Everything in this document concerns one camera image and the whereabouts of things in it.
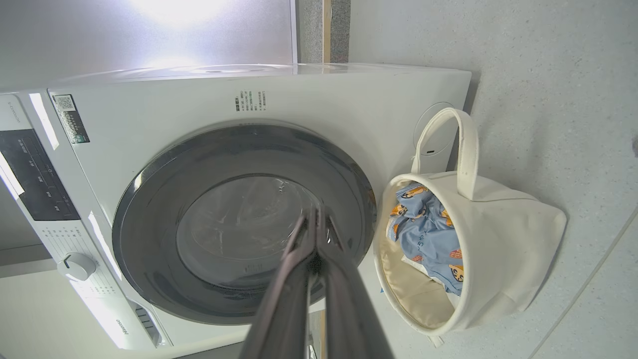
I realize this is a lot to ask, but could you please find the wooden floor strip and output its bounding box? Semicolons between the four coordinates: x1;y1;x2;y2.
323;0;332;64

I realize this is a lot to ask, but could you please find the white washing machine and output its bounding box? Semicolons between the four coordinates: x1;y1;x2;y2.
0;63;472;359

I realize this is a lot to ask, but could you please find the frosted glass panel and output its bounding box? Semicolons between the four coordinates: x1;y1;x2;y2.
0;0;298;91

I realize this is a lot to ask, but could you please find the QR code sticker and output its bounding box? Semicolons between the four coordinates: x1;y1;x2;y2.
52;94;91;144

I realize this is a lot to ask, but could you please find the black control panel display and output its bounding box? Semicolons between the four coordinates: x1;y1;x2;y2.
0;129;81;221

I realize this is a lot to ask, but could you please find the cream fabric laundry basket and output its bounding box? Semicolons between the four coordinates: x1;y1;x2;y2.
374;108;568;348

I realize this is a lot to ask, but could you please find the dark round washer door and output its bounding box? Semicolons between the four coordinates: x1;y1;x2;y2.
112;120;377;326

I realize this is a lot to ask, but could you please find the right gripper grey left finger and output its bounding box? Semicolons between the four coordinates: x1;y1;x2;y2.
239;207;320;359

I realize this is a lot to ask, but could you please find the white control knob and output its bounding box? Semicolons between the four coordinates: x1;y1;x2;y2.
57;252;97;282

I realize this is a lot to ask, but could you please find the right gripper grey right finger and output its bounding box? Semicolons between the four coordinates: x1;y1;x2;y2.
317;204;394;359

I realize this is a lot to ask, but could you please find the round drain filter cover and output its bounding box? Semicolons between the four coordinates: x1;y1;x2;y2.
413;102;460;174

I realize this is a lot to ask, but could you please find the blue patterned garment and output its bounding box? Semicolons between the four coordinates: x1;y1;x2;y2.
386;182;464;297

